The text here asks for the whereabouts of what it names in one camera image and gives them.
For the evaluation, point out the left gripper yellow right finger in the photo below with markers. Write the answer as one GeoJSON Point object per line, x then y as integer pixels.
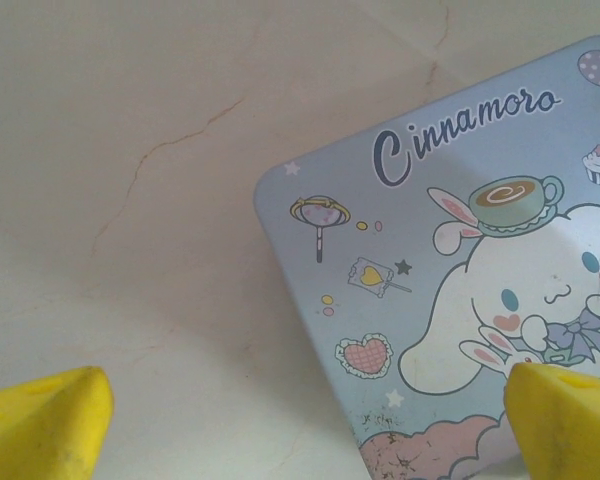
{"type": "Point", "coordinates": [570, 425]}

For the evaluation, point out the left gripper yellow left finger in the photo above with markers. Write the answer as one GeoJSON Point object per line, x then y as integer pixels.
{"type": "Point", "coordinates": [45, 425]}

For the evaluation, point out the blue Cinnamoroll tin box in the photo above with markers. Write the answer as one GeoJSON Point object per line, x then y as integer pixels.
{"type": "Point", "coordinates": [430, 250]}

